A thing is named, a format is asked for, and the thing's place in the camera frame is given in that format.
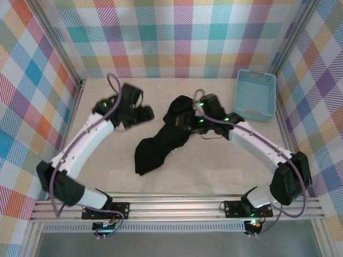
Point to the black t-shirt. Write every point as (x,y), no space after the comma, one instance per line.
(158,150)

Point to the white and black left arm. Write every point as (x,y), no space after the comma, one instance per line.
(80,144)

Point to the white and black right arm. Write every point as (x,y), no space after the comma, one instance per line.
(254,142)

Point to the light blue plastic basket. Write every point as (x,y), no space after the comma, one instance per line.
(254,93)

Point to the colourful plaid backdrop cloth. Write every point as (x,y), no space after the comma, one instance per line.
(24,93)
(174,37)
(321,93)

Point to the small circuit board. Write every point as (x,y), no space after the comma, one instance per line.
(253,226)
(103,226)

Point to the aluminium profile frame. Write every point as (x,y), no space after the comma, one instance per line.
(174,207)

